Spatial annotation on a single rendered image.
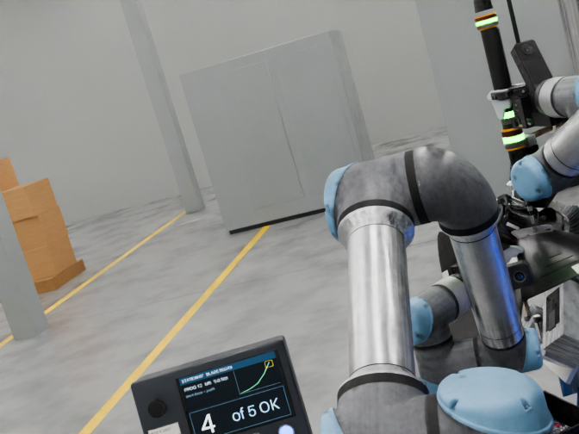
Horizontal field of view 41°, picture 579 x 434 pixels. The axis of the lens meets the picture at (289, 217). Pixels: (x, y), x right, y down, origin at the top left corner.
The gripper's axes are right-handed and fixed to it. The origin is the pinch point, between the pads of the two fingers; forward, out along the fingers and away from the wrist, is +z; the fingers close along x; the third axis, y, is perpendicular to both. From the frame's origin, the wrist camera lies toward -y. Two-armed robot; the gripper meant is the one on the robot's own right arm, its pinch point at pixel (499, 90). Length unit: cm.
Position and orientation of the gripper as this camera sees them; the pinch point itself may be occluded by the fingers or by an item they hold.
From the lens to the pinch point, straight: 171.8
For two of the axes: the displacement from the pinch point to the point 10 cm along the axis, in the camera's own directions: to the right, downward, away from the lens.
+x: 9.3, -3.0, 1.9
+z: -2.4, -1.2, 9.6
